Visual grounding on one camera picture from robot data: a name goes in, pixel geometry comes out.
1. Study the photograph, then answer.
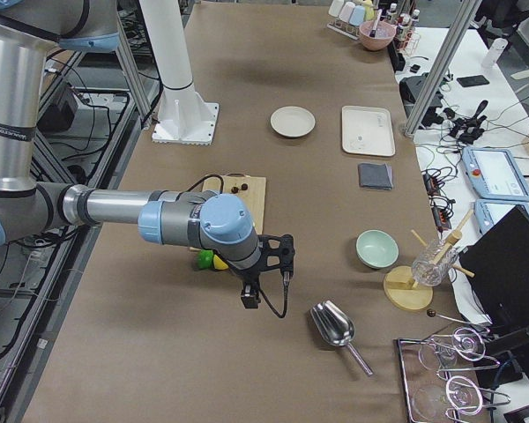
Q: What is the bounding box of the aluminium frame post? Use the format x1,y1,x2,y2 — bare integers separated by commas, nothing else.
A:
404,0,481,138

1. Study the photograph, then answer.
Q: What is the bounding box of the cream round plate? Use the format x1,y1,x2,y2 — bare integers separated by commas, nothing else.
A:
270,106,316,138

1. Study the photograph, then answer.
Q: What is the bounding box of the metal muddler stick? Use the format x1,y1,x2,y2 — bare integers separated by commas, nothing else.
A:
369,9,383,38

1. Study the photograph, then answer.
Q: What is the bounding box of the white cup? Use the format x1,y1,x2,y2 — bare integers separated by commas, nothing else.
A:
328,0,345,18

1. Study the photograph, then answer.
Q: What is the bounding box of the wire glass rack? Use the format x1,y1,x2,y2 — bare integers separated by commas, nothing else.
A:
395,326,511,422

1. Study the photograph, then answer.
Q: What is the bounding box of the blue teach pendant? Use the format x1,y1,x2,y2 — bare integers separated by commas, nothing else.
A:
473,198,529,234
461,146,529,203

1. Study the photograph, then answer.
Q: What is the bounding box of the green lime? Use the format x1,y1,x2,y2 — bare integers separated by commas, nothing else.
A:
197,249,214,270

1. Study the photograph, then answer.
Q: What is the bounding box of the yellow cup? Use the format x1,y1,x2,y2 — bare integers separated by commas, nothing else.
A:
362,0,375,21

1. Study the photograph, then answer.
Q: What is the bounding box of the cream rectangular tray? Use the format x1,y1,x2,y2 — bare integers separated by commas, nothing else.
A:
341,106,396,157

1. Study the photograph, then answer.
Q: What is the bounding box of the wooden cup tree stand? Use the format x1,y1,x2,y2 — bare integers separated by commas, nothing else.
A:
384,209,475,311

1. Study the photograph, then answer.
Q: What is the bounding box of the white cup rack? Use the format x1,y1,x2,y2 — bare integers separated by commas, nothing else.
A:
327,18,358,40

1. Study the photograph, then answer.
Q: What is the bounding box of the bamboo cutting board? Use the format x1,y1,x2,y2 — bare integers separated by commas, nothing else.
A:
201,174,266,234

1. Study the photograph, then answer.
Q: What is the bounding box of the grey folded cloth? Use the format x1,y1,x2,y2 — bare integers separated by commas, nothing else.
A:
358,162,393,190

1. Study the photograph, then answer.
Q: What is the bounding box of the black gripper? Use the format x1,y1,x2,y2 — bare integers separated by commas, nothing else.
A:
235,234,295,309

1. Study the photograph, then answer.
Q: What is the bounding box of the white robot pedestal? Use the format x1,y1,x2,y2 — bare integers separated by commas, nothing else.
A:
139,0,220,145

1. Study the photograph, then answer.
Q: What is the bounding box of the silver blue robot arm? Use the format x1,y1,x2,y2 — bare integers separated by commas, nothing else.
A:
0,1,294,308

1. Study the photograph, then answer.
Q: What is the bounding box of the pink bowl with ice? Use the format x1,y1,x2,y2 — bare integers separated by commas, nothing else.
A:
359,21,396,51

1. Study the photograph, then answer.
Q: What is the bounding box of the black smartphone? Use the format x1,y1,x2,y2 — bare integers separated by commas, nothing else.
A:
457,75,490,88

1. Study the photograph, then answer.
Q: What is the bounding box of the metal scoop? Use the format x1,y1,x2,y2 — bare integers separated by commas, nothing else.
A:
310,300,374,377

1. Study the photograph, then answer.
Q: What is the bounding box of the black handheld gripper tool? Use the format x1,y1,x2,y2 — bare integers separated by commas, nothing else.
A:
449,100,488,145

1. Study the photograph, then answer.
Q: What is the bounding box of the glass cup on stand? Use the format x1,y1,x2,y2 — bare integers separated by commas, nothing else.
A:
412,239,458,286

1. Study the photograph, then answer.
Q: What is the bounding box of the pink cup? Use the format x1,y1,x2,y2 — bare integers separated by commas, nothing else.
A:
338,1,356,23

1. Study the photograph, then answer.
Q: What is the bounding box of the blue cup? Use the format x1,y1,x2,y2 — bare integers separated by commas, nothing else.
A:
349,4,366,26

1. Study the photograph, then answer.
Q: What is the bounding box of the black monitor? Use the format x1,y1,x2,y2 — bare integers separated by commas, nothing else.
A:
460,205,529,331

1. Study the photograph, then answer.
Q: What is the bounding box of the mint green bowl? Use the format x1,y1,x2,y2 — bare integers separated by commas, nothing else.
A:
355,229,399,269

